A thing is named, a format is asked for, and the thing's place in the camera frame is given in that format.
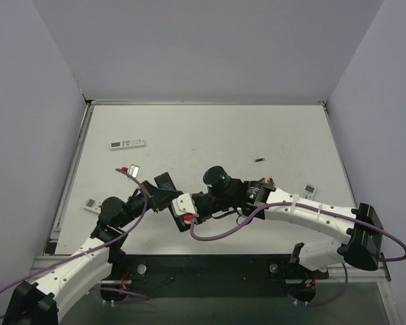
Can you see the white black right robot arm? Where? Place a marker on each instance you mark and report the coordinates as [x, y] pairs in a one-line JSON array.
[[354, 234]]

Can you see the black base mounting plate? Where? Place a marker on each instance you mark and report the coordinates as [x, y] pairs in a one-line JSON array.
[[205, 276]]

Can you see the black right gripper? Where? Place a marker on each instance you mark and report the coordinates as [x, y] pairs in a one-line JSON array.
[[181, 221]]

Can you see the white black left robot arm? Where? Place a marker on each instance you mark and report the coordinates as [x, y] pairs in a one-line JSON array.
[[48, 299]]

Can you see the aluminium frame rail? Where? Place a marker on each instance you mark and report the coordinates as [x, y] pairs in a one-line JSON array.
[[336, 272]]

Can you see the small white remote left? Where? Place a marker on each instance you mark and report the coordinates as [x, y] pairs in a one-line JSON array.
[[93, 206]]

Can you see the black tv remote control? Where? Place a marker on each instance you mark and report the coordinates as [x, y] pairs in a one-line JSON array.
[[168, 193]]

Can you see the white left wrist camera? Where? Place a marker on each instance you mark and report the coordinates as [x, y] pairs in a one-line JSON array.
[[132, 170]]

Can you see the small white remote right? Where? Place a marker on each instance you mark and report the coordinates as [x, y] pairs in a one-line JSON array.
[[309, 192]]

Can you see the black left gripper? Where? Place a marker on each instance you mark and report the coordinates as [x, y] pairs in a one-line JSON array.
[[152, 195]]

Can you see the long white remote control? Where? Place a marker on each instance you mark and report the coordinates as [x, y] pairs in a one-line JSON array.
[[128, 144]]

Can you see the small white remote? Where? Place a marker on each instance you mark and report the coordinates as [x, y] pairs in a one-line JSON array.
[[93, 206], [309, 192]]

